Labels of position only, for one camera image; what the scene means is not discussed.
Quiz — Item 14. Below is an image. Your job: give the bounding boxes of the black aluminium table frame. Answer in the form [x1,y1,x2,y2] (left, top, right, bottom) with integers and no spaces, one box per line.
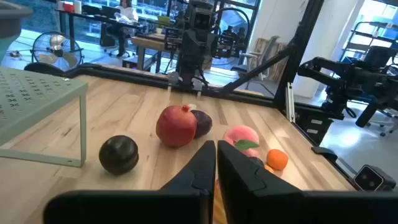
[63,0,357,190]

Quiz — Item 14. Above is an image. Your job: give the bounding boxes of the white frame strip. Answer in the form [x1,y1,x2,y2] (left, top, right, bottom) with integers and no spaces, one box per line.
[285,82,295,124]

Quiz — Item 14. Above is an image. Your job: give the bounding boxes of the orange tangerine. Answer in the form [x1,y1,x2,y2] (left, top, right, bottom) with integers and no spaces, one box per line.
[266,149,289,171]

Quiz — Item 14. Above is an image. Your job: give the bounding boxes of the dark purple plum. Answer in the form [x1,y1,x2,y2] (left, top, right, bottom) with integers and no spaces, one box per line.
[190,109,213,139]

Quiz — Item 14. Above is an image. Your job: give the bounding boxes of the white office chair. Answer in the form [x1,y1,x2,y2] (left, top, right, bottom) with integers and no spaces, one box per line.
[231,35,280,91]

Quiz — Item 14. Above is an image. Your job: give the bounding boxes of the black office desk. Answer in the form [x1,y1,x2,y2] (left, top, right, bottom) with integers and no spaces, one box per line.
[55,8,147,52]

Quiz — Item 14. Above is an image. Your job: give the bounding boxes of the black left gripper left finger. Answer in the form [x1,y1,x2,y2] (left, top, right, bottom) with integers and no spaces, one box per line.
[43,139,217,224]

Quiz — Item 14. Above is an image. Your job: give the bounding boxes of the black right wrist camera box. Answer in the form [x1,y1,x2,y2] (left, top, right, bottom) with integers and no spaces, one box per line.
[186,2,216,32]

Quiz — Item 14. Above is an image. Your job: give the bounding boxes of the red pomegranate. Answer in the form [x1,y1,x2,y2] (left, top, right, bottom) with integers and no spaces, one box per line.
[155,105,198,148]

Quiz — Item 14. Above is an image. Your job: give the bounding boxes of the green plant pot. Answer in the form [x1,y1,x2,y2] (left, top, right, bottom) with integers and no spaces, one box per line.
[156,15,171,34]

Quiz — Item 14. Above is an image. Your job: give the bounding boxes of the wooden pallet boards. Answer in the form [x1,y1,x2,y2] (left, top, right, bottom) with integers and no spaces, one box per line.
[253,37,289,83]

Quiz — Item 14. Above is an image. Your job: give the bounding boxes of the black table edge clamp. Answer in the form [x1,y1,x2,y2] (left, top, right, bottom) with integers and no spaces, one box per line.
[310,146,338,161]

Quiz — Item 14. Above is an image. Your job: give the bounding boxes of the black round fruit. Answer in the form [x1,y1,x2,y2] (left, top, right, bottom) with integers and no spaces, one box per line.
[98,134,140,175]

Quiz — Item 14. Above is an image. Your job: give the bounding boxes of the wooden work table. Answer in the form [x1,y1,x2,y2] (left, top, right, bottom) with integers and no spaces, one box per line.
[130,34,184,71]

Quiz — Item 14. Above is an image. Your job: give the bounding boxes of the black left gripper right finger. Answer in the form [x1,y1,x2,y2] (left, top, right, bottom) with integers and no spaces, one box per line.
[216,139,398,224]

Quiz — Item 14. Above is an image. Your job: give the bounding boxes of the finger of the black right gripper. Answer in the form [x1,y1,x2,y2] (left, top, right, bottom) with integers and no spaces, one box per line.
[167,72,178,93]
[192,77,203,97]

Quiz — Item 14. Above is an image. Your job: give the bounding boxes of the black laptop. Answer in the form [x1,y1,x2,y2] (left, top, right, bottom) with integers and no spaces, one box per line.
[101,5,121,19]

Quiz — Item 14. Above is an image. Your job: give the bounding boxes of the black shelving rack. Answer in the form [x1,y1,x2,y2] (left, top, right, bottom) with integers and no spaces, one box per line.
[340,21,398,63]

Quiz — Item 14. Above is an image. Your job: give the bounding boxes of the black cabinet with white labels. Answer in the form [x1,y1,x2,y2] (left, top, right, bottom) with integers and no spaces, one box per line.
[294,104,335,147]

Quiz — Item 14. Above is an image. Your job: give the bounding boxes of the pale green perforated metal shelf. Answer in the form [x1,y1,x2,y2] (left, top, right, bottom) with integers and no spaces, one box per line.
[0,67,89,168]

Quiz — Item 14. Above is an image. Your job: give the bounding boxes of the black table-level camera box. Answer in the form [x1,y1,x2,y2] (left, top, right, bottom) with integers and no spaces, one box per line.
[353,164,397,192]

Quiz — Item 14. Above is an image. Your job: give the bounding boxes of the pink peach with green leaf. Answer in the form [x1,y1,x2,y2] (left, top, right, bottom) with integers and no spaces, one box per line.
[222,124,261,158]

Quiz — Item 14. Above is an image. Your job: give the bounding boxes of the person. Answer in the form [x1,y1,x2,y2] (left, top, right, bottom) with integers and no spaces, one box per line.
[105,0,140,58]

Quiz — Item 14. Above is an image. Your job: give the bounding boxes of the round floor fan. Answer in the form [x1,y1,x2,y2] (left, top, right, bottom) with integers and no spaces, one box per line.
[30,30,85,73]

